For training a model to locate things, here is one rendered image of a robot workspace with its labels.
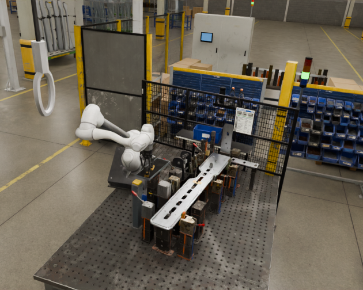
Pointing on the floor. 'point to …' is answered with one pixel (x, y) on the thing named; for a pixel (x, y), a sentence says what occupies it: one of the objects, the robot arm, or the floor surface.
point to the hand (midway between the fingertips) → (147, 170)
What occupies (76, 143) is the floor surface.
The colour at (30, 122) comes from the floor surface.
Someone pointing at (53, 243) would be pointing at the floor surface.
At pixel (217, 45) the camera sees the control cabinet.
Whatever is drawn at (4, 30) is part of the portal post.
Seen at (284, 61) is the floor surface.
